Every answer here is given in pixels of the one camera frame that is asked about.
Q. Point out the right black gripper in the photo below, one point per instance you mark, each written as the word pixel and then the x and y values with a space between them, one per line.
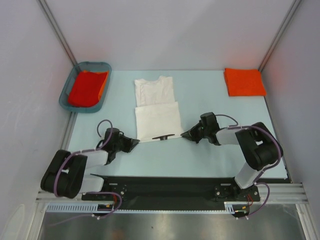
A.
pixel 191 134

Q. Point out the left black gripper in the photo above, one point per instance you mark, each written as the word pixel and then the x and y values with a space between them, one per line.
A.
pixel 130 143

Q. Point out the white printed t shirt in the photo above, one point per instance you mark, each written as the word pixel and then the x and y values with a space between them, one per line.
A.
pixel 157 111

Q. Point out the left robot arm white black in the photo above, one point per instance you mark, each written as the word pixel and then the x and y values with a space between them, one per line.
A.
pixel 68 173

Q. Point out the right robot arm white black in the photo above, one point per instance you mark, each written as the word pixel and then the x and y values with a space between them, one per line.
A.
pixel 259 147

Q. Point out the orange t shirt in basket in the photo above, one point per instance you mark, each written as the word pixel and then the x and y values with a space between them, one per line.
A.
pixel 94 85

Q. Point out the red t shirt in basket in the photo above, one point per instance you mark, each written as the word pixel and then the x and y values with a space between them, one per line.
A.
pixel 77 96

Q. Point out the folded orange t shirt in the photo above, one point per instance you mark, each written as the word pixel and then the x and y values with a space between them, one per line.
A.
pixel 244 82

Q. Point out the teal plastic basket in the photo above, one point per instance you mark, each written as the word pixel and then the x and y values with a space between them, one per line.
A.
pixel 84 66

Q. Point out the slotted grey cable duct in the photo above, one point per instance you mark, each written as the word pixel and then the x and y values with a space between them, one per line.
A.
pixel 104 208

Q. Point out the aluminium front rail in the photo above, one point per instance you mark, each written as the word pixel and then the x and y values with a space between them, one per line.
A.
pixel 280 193

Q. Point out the left aluminium corner post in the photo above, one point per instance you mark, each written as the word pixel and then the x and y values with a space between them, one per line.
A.
pixel 45 8

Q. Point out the aluminium corner post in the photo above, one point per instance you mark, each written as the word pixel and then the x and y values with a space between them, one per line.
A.
pixel 45 8
pixel 280 32

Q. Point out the right aluminium corner post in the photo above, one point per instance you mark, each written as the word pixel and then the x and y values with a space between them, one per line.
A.
pixel 280 32

